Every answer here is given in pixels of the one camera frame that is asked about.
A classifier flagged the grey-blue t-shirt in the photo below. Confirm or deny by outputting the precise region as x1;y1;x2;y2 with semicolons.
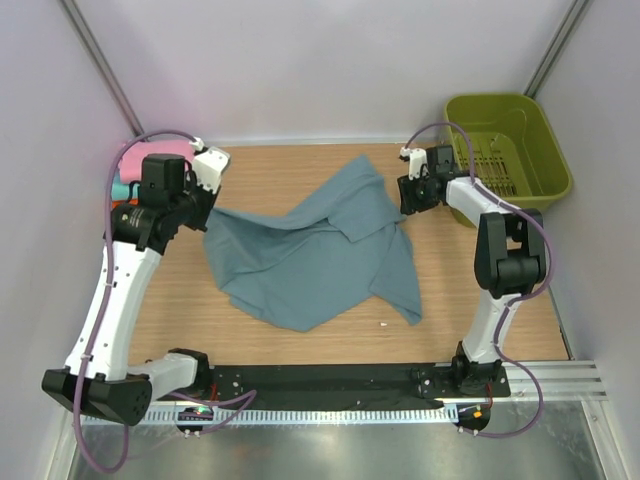
203;155;423;332

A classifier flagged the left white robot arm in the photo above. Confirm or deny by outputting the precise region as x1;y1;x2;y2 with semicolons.
41;148;230;426

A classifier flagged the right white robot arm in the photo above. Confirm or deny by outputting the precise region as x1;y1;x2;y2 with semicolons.
397;145;547;396

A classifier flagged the orange folded t-shirt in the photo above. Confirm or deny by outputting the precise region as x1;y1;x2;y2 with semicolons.
112;199;138;209

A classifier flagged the pink folded t-shirt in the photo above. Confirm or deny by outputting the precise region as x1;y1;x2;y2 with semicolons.
117;139;197;182

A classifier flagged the turquoise folded t-shirt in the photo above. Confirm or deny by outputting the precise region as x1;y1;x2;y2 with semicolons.
111;171;139;201

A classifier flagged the green plastic basket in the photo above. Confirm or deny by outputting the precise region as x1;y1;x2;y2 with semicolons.
444;93;573;212

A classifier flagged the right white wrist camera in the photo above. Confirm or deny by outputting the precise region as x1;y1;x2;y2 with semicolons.
399;147;428;181

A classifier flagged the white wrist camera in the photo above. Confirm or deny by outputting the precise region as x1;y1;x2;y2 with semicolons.
190;137;231;195
399;147;428;181

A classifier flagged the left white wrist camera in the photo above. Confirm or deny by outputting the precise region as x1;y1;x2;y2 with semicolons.
190;137;231;195

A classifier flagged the left corner aluminium post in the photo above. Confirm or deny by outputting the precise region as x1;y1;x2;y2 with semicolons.
58;0;145;136

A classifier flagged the corner aluminium post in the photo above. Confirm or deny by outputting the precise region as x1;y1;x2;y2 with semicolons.
58;0;145;136
523;0;593;99

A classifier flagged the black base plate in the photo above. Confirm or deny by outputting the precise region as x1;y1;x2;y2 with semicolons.
211;363;511;412

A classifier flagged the front aluminium rail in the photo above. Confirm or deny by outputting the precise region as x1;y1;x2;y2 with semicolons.
149;360;609;407

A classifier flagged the right corner aluminium post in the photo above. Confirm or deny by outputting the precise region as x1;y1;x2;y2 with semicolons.
523;0;593;99

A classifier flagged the white slotted cable duct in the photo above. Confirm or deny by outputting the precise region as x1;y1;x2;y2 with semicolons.
83;405;459;426

